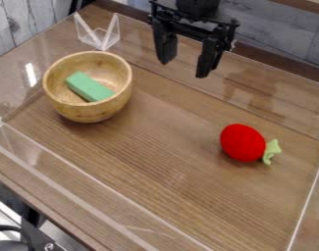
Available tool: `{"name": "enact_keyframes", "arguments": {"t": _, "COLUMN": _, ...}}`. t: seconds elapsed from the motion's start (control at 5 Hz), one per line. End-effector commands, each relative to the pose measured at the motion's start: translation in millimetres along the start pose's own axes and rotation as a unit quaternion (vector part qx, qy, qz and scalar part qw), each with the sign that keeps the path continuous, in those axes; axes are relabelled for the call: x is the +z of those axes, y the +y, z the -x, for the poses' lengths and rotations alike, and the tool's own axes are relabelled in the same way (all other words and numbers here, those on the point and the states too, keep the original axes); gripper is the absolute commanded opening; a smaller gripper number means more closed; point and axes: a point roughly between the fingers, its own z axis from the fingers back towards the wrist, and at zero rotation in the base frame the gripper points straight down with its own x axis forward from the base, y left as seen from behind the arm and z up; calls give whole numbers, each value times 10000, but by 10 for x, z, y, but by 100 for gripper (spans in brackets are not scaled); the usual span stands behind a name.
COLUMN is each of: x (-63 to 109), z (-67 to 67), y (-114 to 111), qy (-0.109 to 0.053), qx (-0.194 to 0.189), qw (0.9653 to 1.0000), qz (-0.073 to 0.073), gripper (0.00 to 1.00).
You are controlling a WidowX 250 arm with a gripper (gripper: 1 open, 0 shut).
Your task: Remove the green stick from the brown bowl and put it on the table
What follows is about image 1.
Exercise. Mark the brown wooden bowl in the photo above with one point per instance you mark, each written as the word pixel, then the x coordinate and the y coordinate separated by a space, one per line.
pixel 107 69

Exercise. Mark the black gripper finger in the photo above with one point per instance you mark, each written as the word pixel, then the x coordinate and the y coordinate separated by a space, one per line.
pixel 165 45
pixel 209 57

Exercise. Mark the clear acrylic corner bracket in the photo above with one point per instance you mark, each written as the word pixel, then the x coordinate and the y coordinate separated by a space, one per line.
pixel 99 38

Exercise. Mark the green rectangular stick block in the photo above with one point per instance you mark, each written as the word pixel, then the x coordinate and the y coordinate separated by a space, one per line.
pixel 87 88

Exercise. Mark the red knitted strawberry toy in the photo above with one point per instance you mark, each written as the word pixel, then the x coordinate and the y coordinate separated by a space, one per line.
pixel 244 144

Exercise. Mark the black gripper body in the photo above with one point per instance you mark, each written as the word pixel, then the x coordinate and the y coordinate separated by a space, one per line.
pixel 193 18

